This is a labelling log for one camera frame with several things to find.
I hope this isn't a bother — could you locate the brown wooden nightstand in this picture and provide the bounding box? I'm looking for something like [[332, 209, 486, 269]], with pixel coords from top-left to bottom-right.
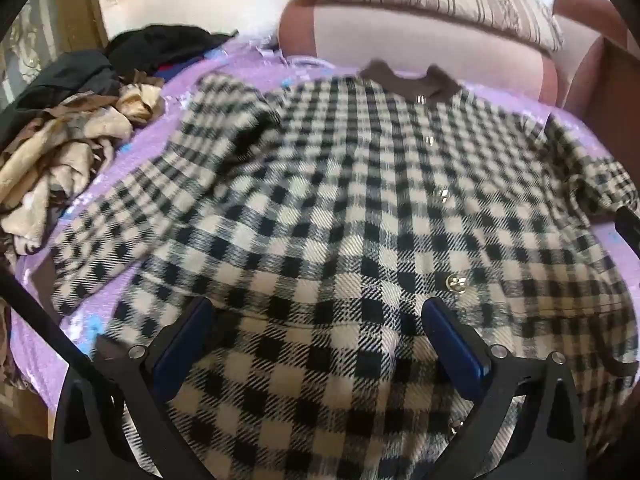
[[562, 37, 640, 128]]

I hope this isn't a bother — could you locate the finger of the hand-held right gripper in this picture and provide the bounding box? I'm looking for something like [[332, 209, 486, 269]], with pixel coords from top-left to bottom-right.
[[614, 204, 640, 242]]

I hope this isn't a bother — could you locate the patterned grey curtain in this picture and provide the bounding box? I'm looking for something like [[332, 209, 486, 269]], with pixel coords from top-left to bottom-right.
[[0, 0, 61, 106]]

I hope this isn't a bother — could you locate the red and blue garment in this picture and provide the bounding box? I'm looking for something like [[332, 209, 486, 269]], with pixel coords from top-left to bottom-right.
[[152, 50, 221, 83]]

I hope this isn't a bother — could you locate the wooden door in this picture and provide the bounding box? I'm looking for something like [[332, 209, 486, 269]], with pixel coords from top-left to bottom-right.
[[60, 0, 108, 51]]

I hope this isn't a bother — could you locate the pink padded headboard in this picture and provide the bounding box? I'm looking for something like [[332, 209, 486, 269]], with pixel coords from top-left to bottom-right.
[[277, 0, 640, 126]]

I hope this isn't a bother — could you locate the black beige checkered coat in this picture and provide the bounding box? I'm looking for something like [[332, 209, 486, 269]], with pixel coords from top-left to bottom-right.
[[50, 60, 640, 480]]

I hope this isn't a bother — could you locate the clear plastic wrap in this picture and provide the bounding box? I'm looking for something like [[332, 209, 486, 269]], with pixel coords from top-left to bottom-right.
[[220, 27, 281, 58]]

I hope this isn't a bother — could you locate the purple floral bedsheet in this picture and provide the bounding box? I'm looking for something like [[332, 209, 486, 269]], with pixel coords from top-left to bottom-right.
[[7, 35, 640, 411]]

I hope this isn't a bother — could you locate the beige brown patterned blanket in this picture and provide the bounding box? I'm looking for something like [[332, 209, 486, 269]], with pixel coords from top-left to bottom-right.
[[0, 95, 136, 256]]

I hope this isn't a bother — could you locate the pile of dark clothes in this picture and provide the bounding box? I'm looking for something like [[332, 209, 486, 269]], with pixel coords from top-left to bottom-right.
[[0, 50, 121, 146]]

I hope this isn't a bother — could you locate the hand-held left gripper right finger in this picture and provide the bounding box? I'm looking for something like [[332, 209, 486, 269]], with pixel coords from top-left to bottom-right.
[[421, 296, 588, 480]]

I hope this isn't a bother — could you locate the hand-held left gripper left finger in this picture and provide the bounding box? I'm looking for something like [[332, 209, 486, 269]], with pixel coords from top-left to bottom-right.
[[52, 296, 216, 480]]

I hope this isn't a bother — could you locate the black garment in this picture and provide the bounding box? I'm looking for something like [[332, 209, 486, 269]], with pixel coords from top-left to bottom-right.
[[105, 24, 241, 68]]

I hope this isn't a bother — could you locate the golden satin cloth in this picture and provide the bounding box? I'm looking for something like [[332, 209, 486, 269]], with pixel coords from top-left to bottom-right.
[[115, 72, 166, 126]]

